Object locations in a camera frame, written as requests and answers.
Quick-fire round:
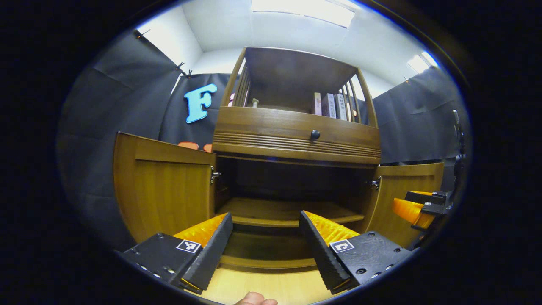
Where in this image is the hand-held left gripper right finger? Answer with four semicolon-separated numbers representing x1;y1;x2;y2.
299;210;412;295

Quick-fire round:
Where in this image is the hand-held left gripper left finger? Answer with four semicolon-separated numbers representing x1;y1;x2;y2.
120;212;234;296

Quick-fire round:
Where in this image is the wooden shoe cabinet door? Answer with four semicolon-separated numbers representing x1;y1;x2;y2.
113;132;218;245
363;162;445;249

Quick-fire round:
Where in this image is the wooden inner cabinet shelf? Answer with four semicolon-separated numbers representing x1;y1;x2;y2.
216;197;365;228

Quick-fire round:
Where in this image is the small ceiling light panel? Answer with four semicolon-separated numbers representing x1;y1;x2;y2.
407;51;440;74

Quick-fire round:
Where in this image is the black backdrop cloth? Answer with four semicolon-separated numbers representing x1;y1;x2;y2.
56;30;470;250

